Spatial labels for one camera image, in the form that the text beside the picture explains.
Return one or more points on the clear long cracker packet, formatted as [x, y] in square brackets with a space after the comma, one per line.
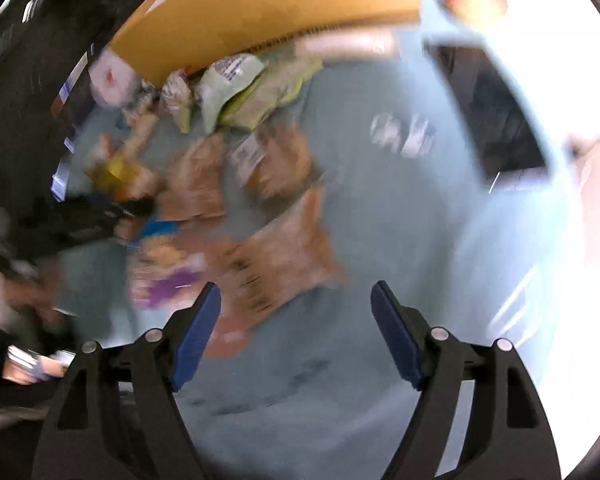
[145, 132]

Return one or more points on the light blue printed blanket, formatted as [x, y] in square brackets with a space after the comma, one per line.
[380, 220]

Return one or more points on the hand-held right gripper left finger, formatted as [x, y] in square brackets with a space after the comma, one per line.
[197, 340]

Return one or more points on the dark carved wooden furniture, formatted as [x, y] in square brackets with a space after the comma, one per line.
[30, 85]

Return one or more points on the long bread roll packet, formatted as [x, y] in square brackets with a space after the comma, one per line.
[345, 45]

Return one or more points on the purple cartoon snack packet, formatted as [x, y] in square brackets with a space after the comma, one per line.
[165, 275]

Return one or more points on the brown cracker packet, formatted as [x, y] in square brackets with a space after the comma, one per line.
[195, 180]

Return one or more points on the blue white small packet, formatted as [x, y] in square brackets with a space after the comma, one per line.
[402, 135]

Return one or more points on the pale green snack packet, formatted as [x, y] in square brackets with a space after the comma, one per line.
[225, 85]

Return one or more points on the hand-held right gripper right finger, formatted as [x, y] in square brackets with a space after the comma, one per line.
[395, 340]

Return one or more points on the foil candy packet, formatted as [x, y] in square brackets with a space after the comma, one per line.
[176, 92]

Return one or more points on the white floral tissue pack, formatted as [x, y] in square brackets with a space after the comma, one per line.
[112, 77]

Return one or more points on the orange toast packet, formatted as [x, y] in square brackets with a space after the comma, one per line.
[280, 255]

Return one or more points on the green yellow edged snack packet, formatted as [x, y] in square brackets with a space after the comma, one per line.
[275, 95]

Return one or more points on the yellow cardboard box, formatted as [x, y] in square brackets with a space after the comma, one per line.
[280, 5]

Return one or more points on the round bun packet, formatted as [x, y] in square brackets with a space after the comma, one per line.
[275, 162]

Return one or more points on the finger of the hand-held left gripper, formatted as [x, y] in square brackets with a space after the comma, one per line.
[130, 207]

